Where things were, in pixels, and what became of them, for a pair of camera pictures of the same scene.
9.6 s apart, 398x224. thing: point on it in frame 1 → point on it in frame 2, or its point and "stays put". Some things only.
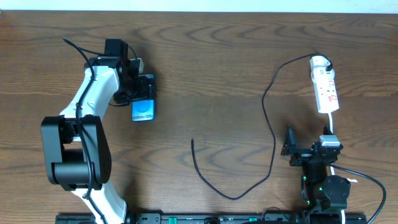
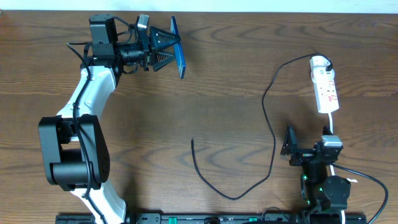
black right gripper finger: x=290 y=145 stays put
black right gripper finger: x=326 y=130 stays put
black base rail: x=219 y=218 stays put
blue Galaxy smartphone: x=142 y=110 → x=178 y=49
